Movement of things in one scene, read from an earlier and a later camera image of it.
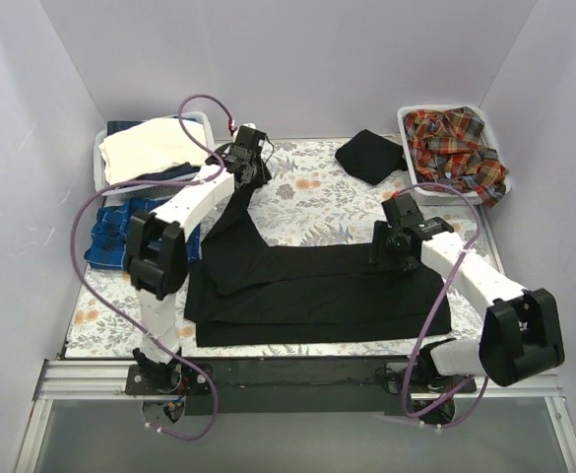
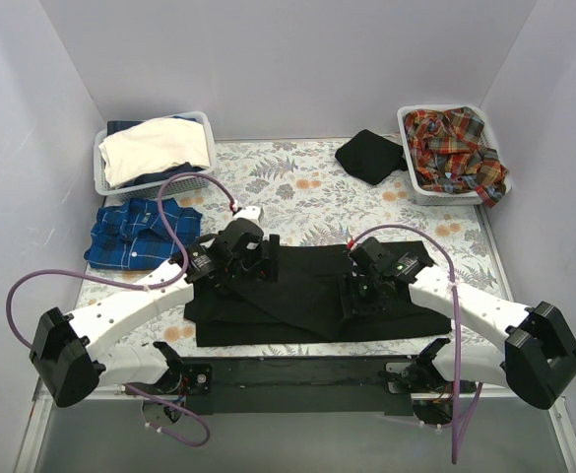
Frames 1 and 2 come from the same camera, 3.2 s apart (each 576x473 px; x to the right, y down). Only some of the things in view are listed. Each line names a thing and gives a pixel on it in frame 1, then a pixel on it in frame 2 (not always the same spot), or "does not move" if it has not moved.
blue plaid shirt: (108, 242) does not move
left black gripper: (247, 168) → (270, 258)
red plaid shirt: (445, 149) does not move
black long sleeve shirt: (245, 291) does not move
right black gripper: (383, 244) → (349, 297)
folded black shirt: (371, 157) does not move
